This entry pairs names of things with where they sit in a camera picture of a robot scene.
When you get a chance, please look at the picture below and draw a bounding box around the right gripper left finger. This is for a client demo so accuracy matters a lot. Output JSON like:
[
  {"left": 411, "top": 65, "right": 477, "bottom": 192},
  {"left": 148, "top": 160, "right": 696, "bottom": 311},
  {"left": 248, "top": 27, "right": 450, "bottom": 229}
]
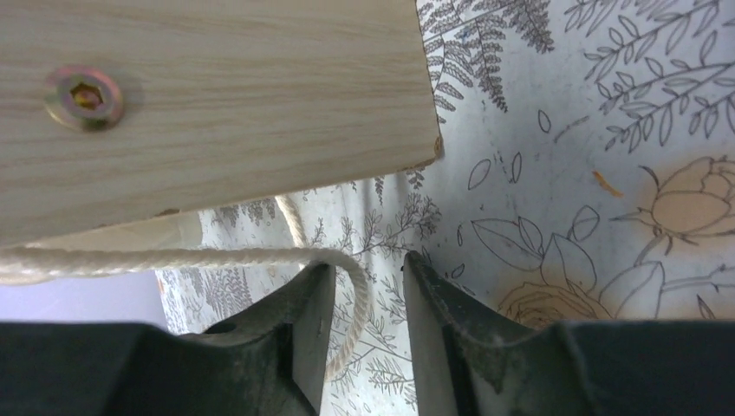
[{"left": 1, "top": 263, "right": 335, "bottom": 415}]

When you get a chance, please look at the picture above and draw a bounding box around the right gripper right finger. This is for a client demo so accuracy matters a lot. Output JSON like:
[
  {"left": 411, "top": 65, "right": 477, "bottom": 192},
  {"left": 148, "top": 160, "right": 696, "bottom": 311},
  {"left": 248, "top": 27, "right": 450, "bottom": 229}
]
[{"left": 402, "top": 251, "right": 734, "bottom": 415}]

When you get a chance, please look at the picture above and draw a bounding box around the cream tie string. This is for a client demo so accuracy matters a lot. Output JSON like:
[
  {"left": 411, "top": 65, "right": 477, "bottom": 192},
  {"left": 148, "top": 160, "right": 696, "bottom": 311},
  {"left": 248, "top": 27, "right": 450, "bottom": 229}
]
[{"left": 0, "top": 193, "right": 372, "bottom": 383}]

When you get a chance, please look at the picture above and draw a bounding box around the wooden pet bed frame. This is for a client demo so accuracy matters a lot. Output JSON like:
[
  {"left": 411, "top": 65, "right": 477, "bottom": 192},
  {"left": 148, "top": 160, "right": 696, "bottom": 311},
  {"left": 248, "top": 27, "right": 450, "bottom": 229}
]
[{"left": 1, "top": 1, "right": 441, "bottom": 281}]

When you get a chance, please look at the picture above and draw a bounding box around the floral table mat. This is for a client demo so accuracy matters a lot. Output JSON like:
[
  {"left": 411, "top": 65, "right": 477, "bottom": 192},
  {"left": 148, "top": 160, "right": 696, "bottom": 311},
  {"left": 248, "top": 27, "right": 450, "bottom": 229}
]
[{"left": 291, "top": 1, "right": 734, "bottom": 415}]

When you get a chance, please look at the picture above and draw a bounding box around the brass hex bolt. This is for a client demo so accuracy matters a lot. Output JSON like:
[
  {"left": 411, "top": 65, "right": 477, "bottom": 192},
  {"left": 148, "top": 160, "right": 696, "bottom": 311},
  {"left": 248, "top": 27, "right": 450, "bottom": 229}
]
[{"left": 43, "top": 65, "right": 125, "bottom": 132}]

